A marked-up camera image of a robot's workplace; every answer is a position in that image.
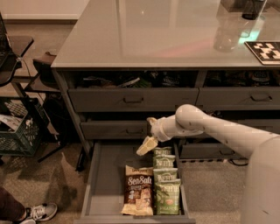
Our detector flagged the white paper in crate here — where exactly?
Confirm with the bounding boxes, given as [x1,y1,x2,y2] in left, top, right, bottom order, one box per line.
[0,115,22,130]

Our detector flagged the middle left drawer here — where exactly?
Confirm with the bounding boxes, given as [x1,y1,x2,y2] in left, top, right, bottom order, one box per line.
[80,121,148,140]

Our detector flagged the dark metal side stand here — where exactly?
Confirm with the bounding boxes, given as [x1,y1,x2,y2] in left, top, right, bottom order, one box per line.
[0,11,67,164]

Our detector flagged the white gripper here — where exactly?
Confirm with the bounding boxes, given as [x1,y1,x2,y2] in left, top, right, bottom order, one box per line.
[136,117,169,156]

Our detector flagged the person's leg dark trousers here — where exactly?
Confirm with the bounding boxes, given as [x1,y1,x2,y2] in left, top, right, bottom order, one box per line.
[0,187,26,223]

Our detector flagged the dark container on counter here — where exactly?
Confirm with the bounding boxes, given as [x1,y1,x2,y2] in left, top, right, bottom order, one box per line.
[241,0,267,20]

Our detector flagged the snack bags in top drawer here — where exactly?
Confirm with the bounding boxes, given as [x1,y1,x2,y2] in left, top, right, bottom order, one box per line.
[76,71,197,88]

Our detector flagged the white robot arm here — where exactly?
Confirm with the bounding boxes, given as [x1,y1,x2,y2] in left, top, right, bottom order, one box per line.
[136,104,280,224]

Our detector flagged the green chip bag front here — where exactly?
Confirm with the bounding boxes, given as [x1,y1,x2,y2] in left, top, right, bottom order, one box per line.
[156,178,181,215]

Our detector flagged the green chip bag rear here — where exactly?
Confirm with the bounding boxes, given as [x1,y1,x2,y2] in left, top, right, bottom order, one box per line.
[153,147,172,156]

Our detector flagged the black white marker board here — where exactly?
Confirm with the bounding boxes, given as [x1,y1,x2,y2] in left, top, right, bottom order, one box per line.
[244,41,280,66]

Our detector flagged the grey drawer cabinet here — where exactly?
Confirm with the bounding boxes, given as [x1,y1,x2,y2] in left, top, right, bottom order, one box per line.
[51,0,280,224]

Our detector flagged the black cable on floor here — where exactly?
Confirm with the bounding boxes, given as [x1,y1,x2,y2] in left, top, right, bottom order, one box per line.
[227,157,249,167]

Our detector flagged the dark green plastic crate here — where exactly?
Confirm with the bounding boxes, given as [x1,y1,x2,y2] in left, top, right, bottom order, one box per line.
[0,96,49,157]

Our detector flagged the open bottom left drawer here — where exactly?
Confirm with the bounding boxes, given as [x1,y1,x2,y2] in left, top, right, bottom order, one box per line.
[73,140,196,224]

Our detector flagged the green chip bag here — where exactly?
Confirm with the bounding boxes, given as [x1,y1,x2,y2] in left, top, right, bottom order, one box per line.
[153,147,172,156]
[156,178,181,215]
[153,168,178,182]
[153,155,175,169]

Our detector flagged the top right drawer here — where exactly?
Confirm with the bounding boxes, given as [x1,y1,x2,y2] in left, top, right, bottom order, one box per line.
[196,87,280,110]

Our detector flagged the top left drawer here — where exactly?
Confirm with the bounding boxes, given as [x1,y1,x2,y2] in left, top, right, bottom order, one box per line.
[68,87,199,112]

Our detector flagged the brown sea salt chip bag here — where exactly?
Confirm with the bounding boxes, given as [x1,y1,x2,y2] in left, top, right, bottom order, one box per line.
[122,165,153,216]

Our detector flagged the grey sneaker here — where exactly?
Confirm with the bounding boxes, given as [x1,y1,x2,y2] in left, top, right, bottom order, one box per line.
[17,203,58,224]

